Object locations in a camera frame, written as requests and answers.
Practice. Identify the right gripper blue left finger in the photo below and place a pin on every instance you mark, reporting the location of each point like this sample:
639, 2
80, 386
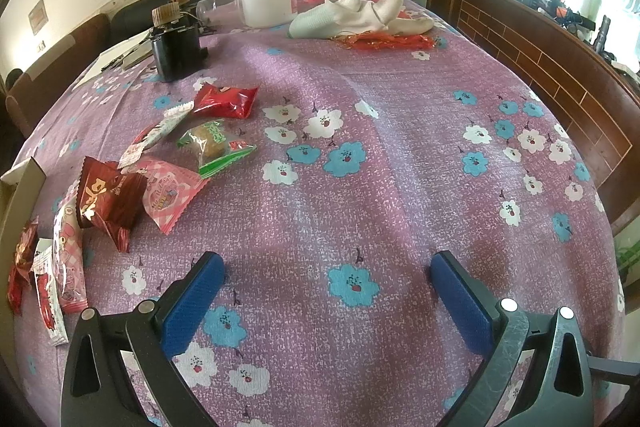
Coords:
97, 390

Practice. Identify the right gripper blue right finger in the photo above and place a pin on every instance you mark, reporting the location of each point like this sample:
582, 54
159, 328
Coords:
556, 390

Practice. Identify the small red snack packet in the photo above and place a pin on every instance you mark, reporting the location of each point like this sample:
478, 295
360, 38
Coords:
19, 276

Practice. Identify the pink white snack packet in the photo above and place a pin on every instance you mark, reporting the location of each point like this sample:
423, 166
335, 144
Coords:
68, 258

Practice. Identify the dark red gold snack packet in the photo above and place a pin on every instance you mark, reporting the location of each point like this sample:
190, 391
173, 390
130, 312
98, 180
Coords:
109, 200

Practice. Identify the pink checkered snack packet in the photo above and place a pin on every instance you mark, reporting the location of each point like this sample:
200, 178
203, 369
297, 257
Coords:
169, 190

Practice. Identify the green cake snack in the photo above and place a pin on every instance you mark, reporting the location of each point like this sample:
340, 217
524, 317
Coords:
214, 147

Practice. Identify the silver red snack packet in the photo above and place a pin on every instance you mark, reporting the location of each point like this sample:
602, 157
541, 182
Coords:
47, 293

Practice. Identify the white red snack packet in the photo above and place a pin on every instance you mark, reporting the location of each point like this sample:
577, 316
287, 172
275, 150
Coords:
154, 133

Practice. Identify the cardboard tray box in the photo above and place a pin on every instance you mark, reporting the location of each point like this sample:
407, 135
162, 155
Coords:
20, 188

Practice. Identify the purple floral tablecloth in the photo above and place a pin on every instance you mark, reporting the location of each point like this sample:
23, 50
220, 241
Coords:
364, 164

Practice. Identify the wooden cabinet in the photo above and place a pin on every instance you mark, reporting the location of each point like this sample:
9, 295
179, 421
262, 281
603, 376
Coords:
598, 108

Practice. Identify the brown armchair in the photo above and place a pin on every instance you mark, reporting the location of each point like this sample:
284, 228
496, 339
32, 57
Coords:
43, 83

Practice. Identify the white paper sheet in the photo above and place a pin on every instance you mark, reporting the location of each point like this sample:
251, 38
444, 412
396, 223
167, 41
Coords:
108, 56

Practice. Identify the black jar with cork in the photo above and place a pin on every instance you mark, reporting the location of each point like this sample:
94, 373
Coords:
176, 43

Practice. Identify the orange red plastic wrapper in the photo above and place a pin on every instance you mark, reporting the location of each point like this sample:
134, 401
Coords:
381, 41

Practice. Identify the clear plastic cup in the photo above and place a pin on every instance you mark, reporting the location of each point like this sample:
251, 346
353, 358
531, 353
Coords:
216, 12

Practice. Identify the white cloth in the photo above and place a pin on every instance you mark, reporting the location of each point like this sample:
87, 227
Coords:
344, 18

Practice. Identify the small wall plaque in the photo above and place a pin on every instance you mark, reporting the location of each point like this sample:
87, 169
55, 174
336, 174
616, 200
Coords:
38, 17

